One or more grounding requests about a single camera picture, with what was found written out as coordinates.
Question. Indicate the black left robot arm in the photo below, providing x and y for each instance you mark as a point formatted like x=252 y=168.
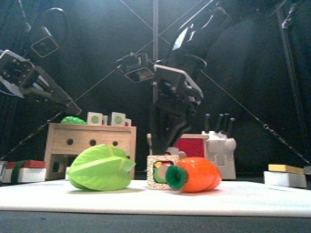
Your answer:
x=12 y=18

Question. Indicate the wooden toy drawer cabinet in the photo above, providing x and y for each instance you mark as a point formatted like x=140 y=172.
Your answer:
x=91 y=141

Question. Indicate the dark slanted frame post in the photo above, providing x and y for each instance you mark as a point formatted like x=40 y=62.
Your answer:
x=294 y=75

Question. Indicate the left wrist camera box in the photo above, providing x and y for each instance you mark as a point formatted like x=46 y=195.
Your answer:
x=43 y=45

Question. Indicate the speckled sushi roll piece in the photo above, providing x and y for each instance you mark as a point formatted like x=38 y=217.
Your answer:
x=155 y=173

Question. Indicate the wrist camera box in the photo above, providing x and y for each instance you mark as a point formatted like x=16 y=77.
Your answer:
x=138 y=70
x=43 y=45

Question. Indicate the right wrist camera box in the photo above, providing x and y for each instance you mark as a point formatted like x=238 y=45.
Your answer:
x=138 y=70

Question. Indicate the white toy knife block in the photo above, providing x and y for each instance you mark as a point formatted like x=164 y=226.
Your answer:
x=222 y=154

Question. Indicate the green toy vegetable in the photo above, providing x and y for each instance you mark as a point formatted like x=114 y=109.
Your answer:
x=72 y=120

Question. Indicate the red tuna nigiri sushi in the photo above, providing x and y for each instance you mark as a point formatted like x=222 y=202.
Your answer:
x=26 y=171

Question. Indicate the red box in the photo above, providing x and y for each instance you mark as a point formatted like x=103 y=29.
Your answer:
x=194 y=146

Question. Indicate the orange toy persimmon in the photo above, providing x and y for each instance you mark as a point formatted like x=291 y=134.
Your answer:
x=200 y=175

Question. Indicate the white cutting board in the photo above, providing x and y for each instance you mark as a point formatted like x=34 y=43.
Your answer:
x=162 y=200

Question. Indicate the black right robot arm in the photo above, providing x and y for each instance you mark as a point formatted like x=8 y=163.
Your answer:
x=198 y=33

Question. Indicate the yellow egg nigiri sushi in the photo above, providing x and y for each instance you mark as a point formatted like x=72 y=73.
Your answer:
x=286 y=176

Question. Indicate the small red-filled sushi roll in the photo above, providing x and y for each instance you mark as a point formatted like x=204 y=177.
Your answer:
x=128 y=123

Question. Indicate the green toy lettuce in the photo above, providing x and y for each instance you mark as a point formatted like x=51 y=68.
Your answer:
x=100 y=168

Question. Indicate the white cucumber sushi roll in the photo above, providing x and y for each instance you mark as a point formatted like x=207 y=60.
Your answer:
x=118 y=119
x=95 y=119

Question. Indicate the vertical metal frame pole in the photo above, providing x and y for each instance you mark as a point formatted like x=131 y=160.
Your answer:
x=155 y=30

